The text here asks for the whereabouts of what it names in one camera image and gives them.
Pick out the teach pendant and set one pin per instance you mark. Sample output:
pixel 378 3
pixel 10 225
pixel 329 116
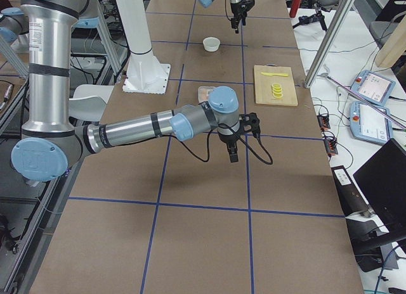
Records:
pixel 373 87
pixel 368 125

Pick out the yellow plastic knife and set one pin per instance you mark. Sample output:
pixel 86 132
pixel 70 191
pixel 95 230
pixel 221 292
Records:
pixel 275 74

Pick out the black tripod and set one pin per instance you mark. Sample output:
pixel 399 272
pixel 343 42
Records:
pixel 317 17

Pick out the aluminium frame post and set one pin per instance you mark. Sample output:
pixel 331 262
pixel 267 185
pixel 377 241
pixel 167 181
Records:
pixel 330 35

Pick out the bamboo cutting board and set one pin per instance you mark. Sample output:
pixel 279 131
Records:
pixel 263 86

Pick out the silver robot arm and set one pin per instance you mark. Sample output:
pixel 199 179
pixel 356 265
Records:
pixel 62 128
pixel 207 3

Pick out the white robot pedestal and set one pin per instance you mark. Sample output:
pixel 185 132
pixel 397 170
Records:
pixel 144 74

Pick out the teach pendant far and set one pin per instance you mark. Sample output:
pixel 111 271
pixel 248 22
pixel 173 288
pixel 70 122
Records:
pixel 373 87

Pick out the white chair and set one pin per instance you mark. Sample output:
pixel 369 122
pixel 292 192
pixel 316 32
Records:
pixel 89 102

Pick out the black laptop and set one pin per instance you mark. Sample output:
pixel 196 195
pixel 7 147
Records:
pixel 381 179

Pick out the teach pendant near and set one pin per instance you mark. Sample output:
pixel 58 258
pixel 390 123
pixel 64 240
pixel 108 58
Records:
pixel 368 125

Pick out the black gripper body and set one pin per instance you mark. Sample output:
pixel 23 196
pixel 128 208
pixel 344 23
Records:
pixel 228 138
pixel 236 7

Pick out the white bowl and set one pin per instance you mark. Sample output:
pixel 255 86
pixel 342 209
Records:
pixel 211 44

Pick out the clear plastic egg carton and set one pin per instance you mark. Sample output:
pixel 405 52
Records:
pixel 203 93

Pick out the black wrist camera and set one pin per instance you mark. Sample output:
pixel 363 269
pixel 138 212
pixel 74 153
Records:
pixel 250 123

